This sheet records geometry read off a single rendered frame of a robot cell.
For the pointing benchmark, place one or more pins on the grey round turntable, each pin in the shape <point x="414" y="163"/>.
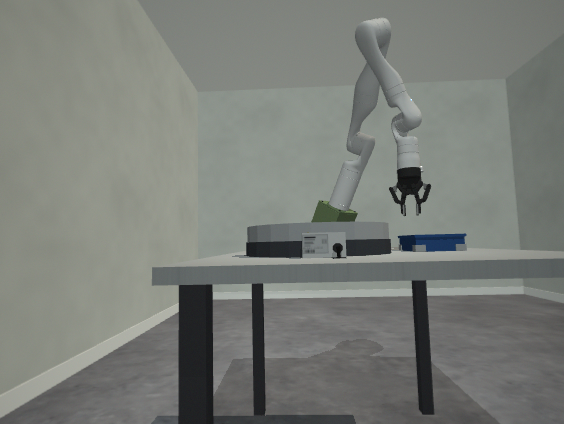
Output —
<point x="318" y="239"/>

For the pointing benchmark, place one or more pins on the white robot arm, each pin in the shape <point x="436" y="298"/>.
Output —
<point x="373" y="36"/>

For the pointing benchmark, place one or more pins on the blue plastic crate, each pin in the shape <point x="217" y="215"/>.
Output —
<point x="432" y="242"/>

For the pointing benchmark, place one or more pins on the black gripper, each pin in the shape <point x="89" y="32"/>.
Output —
<point x="409" y="182"/>

